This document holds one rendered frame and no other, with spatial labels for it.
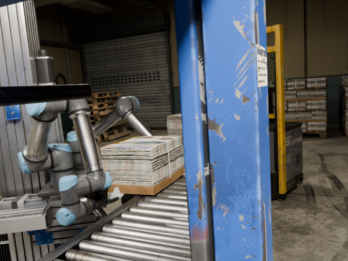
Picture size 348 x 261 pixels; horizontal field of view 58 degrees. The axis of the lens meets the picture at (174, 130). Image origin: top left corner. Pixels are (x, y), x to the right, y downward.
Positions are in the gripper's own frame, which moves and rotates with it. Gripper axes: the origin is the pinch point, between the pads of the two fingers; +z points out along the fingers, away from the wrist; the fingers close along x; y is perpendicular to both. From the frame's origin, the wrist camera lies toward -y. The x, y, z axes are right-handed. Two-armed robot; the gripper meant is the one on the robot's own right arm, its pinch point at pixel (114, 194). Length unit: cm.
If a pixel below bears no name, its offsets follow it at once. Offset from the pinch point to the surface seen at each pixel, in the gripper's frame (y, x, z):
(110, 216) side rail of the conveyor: -0.4, -15.5, -25.0
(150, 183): 5.8, -21.6, -0.1
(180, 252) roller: -4, -53, -40
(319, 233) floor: -85, -87, 151
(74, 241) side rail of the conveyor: -0.5, -16.0, -46.5
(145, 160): 17.0, -20.3, 0.2
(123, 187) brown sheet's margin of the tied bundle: 4.0, -6.7, -1.0
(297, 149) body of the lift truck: -35, -68, 263
